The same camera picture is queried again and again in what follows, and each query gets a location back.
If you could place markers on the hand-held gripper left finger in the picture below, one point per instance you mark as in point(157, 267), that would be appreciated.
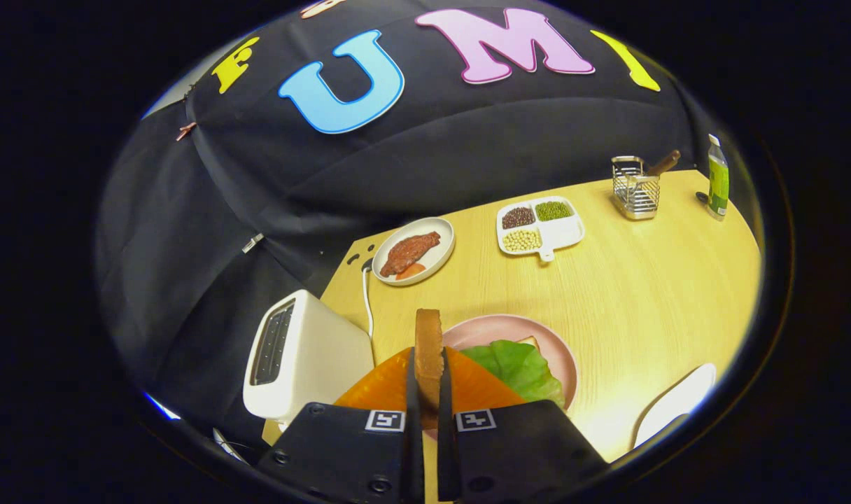
point(348, 448)

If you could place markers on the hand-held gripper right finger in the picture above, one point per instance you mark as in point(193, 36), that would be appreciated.
point(516, 448)

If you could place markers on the green lettuce leaf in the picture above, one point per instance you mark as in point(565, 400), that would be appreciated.
point(520, 371)

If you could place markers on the toasted bread slice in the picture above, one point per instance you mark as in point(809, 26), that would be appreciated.
point(429, 350)

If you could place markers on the white toaster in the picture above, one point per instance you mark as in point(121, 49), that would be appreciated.
point(320, 364)

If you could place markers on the white bread slice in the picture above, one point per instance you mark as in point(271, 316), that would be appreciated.
point(530, 342)

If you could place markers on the pink plate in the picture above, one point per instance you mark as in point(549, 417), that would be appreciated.
point(495, 327)

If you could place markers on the white oval plate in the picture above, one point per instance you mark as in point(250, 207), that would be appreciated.
point(677, 402)

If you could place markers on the orange tomato slice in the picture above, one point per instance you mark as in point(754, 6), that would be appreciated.
point(411, 271)

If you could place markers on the brown meat patty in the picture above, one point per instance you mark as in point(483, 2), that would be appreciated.
point(408, 253)

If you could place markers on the white round plate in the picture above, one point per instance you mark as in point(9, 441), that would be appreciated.
point(439, 255)

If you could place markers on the white divided dish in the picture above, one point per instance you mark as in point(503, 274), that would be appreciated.
point(562, 234)

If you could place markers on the white cloth clip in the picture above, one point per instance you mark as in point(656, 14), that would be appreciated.
point(252, 243)

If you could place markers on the black backdrop cloth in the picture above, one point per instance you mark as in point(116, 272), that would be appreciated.
point(257, 196)

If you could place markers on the green label bottle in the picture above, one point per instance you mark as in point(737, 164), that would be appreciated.
point(718, 182)

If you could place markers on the orange cloth clip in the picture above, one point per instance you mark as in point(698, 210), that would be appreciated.
point(185, 130)

